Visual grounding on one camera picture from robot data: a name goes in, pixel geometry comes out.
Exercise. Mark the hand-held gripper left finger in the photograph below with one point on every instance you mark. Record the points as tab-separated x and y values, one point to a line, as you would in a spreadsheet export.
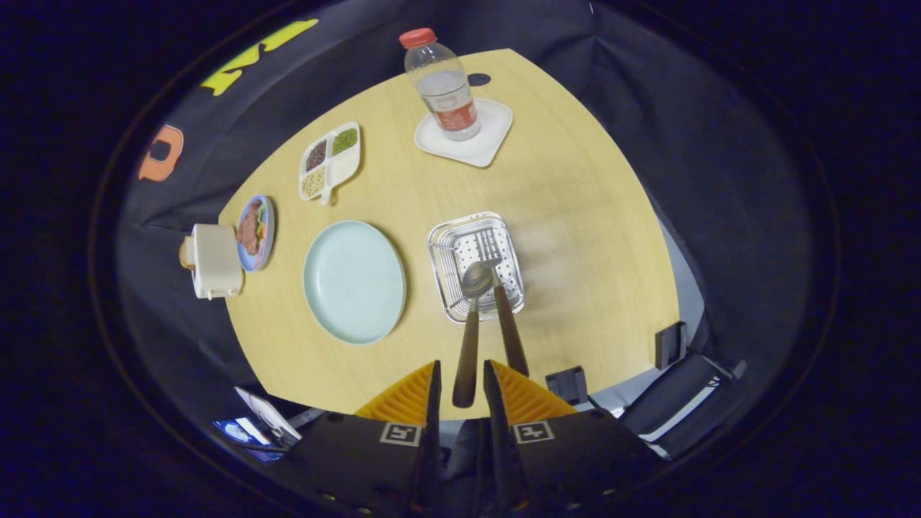
432	432

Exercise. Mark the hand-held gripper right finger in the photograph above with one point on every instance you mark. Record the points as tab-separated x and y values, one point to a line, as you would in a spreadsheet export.
495	432

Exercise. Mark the square metal perforated basket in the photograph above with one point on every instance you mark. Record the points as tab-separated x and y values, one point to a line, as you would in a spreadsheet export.
447	288

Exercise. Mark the pale green round plate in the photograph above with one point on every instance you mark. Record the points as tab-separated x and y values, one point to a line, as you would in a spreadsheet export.
352	284

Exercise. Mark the dark furniture with white edge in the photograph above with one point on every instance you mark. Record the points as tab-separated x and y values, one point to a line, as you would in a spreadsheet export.
669	403

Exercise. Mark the blue lit screen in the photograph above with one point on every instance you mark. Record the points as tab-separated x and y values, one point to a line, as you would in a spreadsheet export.
241	435

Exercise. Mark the small blue plate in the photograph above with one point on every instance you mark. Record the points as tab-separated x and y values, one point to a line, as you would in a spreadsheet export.
269	237

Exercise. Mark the sandwich food with greens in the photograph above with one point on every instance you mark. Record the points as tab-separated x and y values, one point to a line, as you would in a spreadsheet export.
250	229

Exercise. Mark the cream white toaster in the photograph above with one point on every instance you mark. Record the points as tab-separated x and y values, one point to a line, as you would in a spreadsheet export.
216	262

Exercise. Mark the white divided grain dish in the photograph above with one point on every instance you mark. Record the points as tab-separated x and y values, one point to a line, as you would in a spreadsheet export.
344	167

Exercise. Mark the white square coaster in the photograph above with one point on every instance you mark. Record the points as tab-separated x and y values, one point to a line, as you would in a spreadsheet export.
475	147

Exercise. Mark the bread slice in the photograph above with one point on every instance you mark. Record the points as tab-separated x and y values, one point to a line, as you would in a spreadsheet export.
186	253

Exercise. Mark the clear red-capped water bottle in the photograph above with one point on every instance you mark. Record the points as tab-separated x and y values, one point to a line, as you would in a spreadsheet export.
450	101

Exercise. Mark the black backdrop cloth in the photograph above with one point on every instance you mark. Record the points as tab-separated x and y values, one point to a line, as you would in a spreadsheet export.
683	144

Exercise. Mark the black round table grommet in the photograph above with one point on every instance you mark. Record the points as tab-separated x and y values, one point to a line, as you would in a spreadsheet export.
478	79

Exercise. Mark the black table bracket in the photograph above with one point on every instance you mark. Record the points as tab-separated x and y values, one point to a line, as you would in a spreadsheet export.
669	345
568	385

